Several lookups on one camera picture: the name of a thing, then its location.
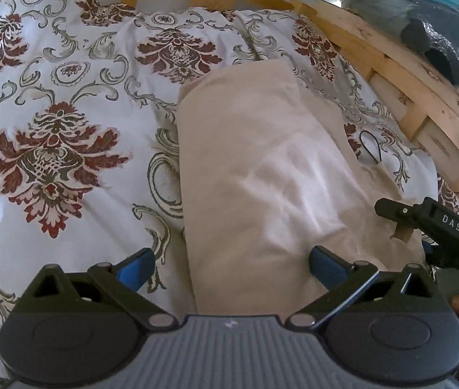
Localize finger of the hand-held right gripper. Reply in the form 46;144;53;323
374;198;417;228

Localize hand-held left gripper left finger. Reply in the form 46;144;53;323
11;247;178;331

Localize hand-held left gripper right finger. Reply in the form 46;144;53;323
286;245;451;331

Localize beige hooded jacket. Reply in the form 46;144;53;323
176;59;437;317

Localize clear plastic bag of clothes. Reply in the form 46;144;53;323
332;0;459;112

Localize floral white bed sheet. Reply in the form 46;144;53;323
0;0;459;389

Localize wooden bed frame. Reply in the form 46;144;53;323
0;0;459;230

